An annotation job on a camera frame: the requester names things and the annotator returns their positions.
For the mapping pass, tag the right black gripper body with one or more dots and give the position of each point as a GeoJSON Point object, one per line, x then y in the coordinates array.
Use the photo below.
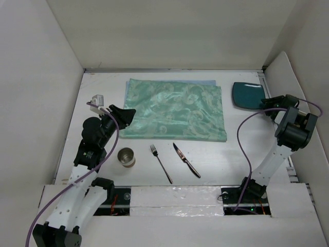
{"type": "Point", "coordinates": [277, 102]}

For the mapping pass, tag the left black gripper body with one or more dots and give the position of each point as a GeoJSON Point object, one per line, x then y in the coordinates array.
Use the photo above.
{"type": "Point", "coordinates": [108, 123]}

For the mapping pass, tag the teal square plate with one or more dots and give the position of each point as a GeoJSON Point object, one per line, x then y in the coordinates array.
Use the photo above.
{"type": "Point", "coordinates": [248, 96]}

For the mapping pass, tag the metal cup with cork base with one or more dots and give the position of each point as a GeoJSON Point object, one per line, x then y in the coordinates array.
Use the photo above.
{"type": "Point", "coordinates": [126, 157]}

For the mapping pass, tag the green patterned cloth placemat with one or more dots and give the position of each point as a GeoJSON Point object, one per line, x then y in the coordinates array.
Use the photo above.
{"type": "Point", "coordinates": [175, 110]}

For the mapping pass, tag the dark metal fork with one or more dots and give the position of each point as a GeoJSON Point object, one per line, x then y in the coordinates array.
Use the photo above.
{"type": "Point", "coordinates": [155, 153]}

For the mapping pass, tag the dark metal knife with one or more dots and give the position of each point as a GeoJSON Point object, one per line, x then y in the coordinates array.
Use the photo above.
{"type": "Point", "coordinates": [184, 159]}

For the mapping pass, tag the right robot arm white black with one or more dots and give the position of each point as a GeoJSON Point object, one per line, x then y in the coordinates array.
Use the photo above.
{"type": "Point", "coordinates": [294, 131]}

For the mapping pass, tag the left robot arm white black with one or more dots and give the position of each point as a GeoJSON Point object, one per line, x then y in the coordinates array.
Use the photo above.
{"type": "Point", "coordinates": [86, 191]}

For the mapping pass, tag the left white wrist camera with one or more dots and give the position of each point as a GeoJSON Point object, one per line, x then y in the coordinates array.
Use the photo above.
{"type": "Point", "coordinates": [96, 103]}

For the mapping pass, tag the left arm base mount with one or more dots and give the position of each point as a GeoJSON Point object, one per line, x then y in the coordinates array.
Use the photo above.
{"type": "Point", "coordinates": [117, 205]}

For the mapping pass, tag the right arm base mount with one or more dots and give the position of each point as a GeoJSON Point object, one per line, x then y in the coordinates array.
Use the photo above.
{"type": "Point", "coordinates": [248, 205]}

